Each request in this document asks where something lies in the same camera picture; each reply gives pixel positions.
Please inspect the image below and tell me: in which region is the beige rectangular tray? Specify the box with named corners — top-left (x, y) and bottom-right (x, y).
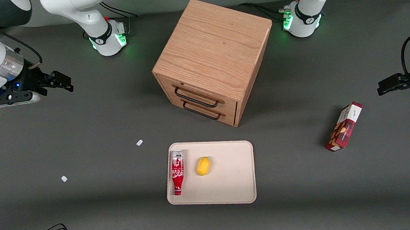
top-left (163, 137), bottom-right (258, 209)

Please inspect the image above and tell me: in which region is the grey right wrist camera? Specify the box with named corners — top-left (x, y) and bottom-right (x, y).
top-left (0, 90), bottom-right (41, 107)

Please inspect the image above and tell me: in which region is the yellow lemon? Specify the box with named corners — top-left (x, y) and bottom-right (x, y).
top-left (195, 156), bottom-right (212, 177)

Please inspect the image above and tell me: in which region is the wooden drawer cabinet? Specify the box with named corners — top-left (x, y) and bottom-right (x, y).
top-left (147, 0), bottom-right (279, 133)

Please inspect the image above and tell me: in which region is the red cookie box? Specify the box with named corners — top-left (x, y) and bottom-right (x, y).
top-left (322, 101), bottom-right (366, 153)

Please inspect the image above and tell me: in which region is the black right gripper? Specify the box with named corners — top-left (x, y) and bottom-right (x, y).
top-left (1, 59), bottom-right (74, 99)

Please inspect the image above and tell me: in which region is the red coke bottle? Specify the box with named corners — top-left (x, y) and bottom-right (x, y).
top-left (170, 150), bottom-right (188, 196)

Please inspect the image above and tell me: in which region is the black metal drawer handle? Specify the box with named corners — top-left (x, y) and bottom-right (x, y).
top-left (174, 84), bottom-right (220, 111)
top-left (183, 99), bottom-right (224, 123)

